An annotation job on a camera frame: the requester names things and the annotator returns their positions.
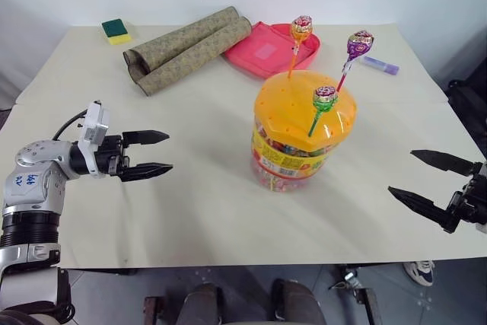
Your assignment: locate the green wrapped lollipop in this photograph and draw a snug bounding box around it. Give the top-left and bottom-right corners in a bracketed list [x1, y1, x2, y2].
[307, 85, 340, 138]

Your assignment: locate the dark rounded shape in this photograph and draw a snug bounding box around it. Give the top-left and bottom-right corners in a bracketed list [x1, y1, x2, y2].
[177, 282, 230, 325]
[271, 278, 327, 325]

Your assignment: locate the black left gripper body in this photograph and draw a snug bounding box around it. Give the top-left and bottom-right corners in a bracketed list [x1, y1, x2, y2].
[94, 134, 132, 179]

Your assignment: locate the purple wrapped lollipop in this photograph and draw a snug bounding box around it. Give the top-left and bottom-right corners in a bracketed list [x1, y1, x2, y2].
[336, 29, 375, 94]

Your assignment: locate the open pink fabric pouch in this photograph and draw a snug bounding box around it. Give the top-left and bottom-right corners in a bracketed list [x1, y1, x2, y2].
[223, 21, 322, 81]

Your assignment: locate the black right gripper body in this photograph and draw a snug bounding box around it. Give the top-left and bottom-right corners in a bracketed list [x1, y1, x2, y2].
[447, 162, 487, 226]

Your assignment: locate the clear plastic lollipop jar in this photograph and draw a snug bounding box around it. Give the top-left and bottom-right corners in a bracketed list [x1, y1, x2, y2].
[249, 123, 336, 193]

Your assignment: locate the green and yellow sponge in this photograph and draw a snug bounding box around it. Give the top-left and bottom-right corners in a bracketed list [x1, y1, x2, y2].
[100, 18, 134, 46]

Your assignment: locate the purple glue stick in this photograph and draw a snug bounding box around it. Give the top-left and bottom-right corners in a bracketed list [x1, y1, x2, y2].
[361, 55, 401, 76]

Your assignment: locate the rolled patterned brown mat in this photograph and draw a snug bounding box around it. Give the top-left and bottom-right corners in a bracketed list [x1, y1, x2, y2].
[122, 5, 251, 75]
[135, 16, 253, 97]

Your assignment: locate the white sneaker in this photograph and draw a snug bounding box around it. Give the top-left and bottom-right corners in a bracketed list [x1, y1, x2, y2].
[403, 260, 436, 288]

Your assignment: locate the brown stand foot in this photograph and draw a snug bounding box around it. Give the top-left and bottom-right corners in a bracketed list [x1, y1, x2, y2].
[143, 295, 167, 325]

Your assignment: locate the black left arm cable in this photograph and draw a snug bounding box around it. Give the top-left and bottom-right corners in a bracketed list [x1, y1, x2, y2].
[52, 109, 89, 142]

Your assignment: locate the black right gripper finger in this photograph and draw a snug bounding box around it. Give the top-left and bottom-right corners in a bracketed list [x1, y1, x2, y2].
[387, 186, 458, 234]
[410, 148, 477, 178]

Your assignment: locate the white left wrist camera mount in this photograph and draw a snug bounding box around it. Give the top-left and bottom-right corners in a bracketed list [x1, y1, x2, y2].
[77, 100, 112, 180]

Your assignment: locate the metal table leg fitting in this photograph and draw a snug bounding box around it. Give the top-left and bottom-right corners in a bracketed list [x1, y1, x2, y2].
[329, 263, 367, 292]

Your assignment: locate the orange perforated jar lid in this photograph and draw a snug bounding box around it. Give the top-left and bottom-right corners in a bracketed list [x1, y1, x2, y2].
[253, 69, 359, 153]

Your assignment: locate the orange wrapped lollipop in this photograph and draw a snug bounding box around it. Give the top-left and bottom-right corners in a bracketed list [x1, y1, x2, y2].
[287, 15, 314, 80]

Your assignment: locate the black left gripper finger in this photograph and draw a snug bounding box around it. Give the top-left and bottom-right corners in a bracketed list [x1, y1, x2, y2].
[120, 162, 175, 183]
[122, 129, 170, 148]

